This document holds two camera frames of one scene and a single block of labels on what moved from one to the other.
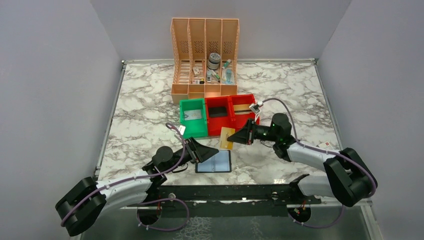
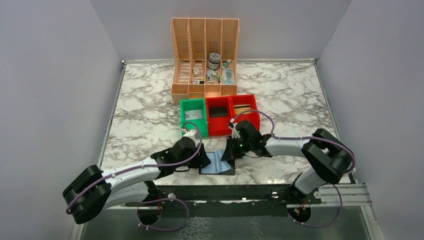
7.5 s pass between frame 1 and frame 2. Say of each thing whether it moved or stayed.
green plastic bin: stayed
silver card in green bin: stayed
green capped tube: stayed
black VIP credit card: stayed
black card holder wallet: moved
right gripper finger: moved
